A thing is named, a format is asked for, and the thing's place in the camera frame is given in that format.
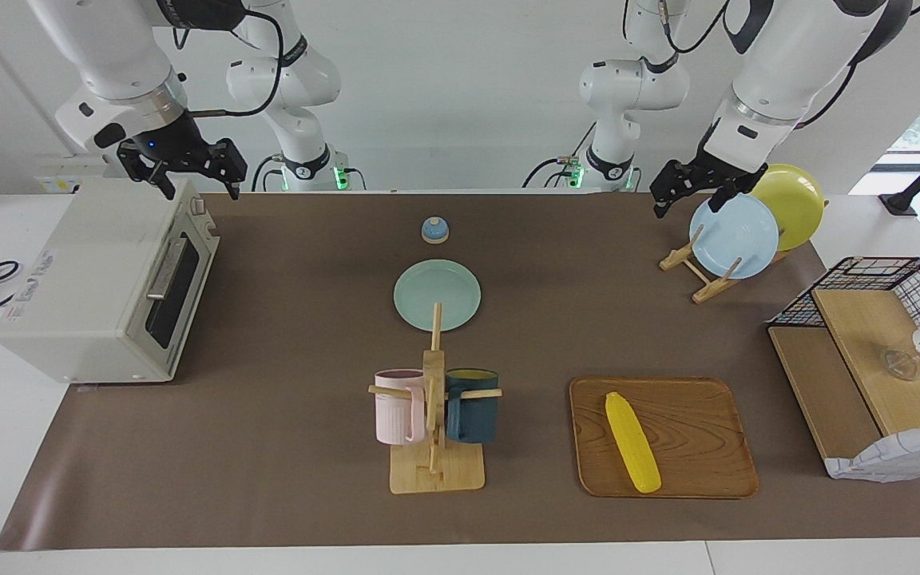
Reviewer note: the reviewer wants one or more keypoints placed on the white checked cloth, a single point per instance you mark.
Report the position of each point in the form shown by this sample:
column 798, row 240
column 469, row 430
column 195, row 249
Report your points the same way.
column 899, row 455

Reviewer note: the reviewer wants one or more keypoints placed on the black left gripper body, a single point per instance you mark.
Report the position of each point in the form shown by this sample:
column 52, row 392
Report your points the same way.
column 707, row 172

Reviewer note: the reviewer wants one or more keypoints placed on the wooden plate rack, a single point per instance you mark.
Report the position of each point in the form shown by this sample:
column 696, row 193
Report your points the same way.
column 677, row 257

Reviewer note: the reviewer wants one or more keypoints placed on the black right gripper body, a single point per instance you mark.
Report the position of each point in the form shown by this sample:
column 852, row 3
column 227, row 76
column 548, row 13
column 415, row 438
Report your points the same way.
column 176, row 144

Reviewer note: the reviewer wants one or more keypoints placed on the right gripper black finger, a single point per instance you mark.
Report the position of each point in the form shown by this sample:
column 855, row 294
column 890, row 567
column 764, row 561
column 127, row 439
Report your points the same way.
column 233, row 184
column 166, row 182

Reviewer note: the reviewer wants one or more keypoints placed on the dark blue mug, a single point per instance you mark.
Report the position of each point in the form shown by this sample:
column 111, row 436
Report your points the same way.
column 472, row 415

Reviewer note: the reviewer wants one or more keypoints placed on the mint green plate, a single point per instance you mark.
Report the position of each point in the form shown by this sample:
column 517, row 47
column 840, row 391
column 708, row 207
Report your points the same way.
column 420, row 291

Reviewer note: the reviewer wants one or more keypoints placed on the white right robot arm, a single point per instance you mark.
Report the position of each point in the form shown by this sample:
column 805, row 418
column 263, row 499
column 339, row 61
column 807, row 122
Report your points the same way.
column 116, row 48

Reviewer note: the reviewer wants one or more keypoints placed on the small clear glass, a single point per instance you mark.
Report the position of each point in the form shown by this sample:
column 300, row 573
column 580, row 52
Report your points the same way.
column 899, row 363

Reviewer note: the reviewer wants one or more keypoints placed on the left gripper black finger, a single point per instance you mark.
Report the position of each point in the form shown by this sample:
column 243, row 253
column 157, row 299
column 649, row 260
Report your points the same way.
column 660, row 207
column 723, row 200

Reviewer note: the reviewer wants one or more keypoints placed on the brown table mat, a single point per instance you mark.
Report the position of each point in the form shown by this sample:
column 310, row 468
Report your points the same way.
column 268, row 463

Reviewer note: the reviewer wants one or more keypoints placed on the brown wooden tray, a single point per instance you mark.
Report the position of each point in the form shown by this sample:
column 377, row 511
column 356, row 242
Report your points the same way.
column 699, row 447

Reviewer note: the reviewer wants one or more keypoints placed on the pink mug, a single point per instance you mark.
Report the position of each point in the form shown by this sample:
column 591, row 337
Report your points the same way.
column 392, row 407

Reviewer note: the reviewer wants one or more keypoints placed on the yellow plate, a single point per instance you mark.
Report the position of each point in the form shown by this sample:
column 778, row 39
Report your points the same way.
column 795, row 208

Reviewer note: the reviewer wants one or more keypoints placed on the beige toaster oven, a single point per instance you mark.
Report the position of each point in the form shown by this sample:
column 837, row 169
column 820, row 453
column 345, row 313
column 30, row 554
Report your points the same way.
column 85, row 271

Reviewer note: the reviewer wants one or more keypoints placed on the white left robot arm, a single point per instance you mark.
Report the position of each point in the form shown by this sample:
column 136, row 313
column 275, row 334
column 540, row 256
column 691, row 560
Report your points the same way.
column 787, row 64

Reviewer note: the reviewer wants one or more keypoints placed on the light blue plate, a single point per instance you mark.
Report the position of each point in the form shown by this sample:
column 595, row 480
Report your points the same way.
column 735, row 235

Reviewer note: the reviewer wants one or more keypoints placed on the wooden mug rack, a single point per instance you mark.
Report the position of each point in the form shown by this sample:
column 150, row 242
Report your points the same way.
column 436, row 475

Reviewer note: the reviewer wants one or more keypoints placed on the light wooden shelf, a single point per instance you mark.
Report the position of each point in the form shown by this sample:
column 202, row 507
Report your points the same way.
column 867, row 335

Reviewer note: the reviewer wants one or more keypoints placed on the white power strip box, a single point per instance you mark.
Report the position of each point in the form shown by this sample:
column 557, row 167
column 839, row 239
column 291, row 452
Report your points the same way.
column 69, row 172

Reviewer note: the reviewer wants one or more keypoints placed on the yellow corn cob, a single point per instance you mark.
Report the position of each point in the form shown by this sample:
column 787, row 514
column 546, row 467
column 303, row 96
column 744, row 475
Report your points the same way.
column 632, row 439

